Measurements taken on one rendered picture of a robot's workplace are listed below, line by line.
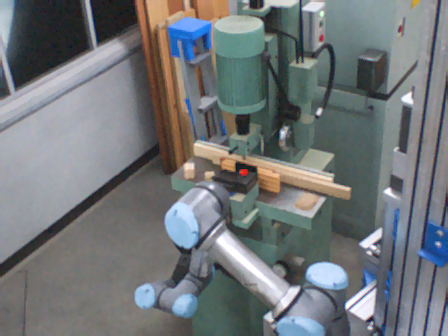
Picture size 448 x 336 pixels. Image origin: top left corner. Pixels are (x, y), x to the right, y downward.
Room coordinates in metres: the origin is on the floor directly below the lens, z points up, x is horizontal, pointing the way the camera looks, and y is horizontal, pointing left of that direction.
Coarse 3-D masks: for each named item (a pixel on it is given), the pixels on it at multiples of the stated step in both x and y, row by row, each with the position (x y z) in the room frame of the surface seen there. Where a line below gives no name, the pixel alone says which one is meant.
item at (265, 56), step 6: (264, 54) 1.99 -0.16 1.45; (270, 54) 2.00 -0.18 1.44; (264, 60) 1.98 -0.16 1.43; (270, 66) 2.02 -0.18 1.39; (276, 78) 2.05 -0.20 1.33; (282, 90) 2.09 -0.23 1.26; (288, 102) 2.13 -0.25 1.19; (288, 108) 2.15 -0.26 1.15; (294, 108) 2.16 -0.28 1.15; (300, 108) 2.18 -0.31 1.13; (288, 114) 2.15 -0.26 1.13; (294, 114) 2.14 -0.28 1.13; (300, 114) 2.18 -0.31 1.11; (294, 120) 2.15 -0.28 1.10
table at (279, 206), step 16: (192, 160) 2.23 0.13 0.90; (208, 160) 2.22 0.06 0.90; (176, 176) 2.12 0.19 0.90; (272, 192) 1.97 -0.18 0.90; (288, 192) 1.96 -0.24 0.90; (304, 192) 1.96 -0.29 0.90; (320, 192) 1.95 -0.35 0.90; (256, 208) 1.92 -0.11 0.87; (272, 208) 1.89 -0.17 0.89; (288, 208) 1.87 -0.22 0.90; (320, 208) 1.87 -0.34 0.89; (240, 224) 1.85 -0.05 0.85; (304, 224) 1.82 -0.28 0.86
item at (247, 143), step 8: (256, 128) 2.16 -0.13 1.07; (232, 136) 2.11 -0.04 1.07; (240, 136) 2.11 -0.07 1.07; (248, 136) 2.11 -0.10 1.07; (256, 136) 2.15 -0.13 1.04; (232, 144) 2.10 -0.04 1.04; (240, 144) 2.08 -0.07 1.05; (248, 144) 2.09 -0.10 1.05; (256, 144) 2.15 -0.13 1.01; (240, 152) 2.08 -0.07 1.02; (248, 152) 2.09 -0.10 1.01
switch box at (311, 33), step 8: (304, 8) 2.31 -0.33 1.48; (312, 8) 2.31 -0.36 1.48; (320, 8) 2.31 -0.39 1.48; (304, 16) 2.30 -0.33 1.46; (312, 16) 2.28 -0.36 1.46; (320, 16) 2.31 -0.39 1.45; (304, 24) 2.30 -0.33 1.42; (312, 24) 2.28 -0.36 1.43; (304, 32) 2.30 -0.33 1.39; (312, 32) 2.28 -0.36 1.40; (320, 32) 2.32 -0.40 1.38; (304, 40) 2.29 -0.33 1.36; (312, 40) 2.28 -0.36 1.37; (304, 48) 2.29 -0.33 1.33; (312, 48) 2.28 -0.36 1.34
